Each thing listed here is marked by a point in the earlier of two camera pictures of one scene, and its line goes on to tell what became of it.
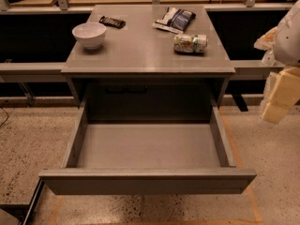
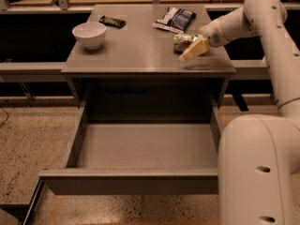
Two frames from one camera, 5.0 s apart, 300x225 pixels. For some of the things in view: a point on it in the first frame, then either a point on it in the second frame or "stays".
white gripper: (288, 42) -> (212, 33)
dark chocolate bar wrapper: (112, 22) stays
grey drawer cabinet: (148, 63) stays
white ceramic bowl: (91, 35) stays
